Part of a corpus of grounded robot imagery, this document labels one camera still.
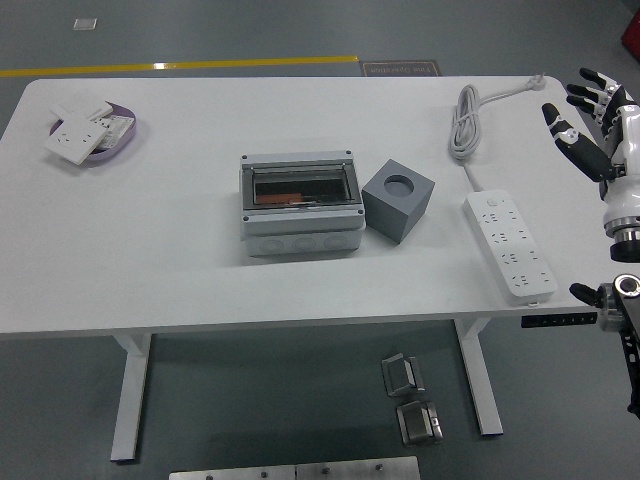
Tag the white and black robot right hand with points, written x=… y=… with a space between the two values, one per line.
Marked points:
x=622 y=165

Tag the grey junction box clear lid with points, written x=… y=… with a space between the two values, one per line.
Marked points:
x=300 y=230

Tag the orange cylinder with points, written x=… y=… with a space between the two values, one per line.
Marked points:
x=280 y=199

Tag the grey cube with round hole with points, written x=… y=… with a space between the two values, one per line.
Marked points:
x=390 y=215

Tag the red object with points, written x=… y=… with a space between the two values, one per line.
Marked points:
x=632 y=32

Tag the black table control panel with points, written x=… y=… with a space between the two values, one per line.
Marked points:
x=560 y=320

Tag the white table leg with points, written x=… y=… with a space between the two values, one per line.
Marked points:
x=131 y=390
x=480 y=380

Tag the purple oval tray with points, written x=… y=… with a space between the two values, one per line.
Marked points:
x=122 y=145

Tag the slim white socket panel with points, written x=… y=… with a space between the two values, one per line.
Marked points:
x=80 y=107

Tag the large white socket panel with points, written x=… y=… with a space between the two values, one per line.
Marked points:
x=75 y=140

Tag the small square floor plate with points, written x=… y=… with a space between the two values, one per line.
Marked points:
x=85 y=24

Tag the printed white switch panel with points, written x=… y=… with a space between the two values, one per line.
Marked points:
x=117 y=127

